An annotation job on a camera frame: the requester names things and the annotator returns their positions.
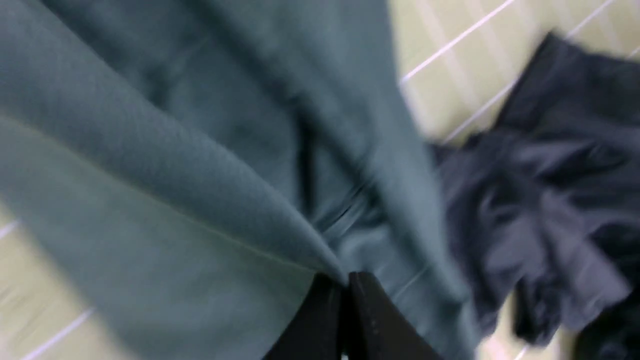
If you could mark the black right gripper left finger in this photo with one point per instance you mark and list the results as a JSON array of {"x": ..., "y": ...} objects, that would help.
[{"x": 313, "y": 333}]

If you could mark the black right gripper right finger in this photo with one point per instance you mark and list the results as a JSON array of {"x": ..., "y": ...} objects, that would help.
[{"x": 374, "y": 327}]

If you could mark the green long-sleeved shirt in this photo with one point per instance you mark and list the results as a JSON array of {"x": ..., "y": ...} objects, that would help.
[{"x": 191, "y": 165}]

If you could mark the dark grey crumpled garment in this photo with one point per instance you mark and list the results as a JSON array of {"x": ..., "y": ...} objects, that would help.
[{"x": 545, "y": 204}]

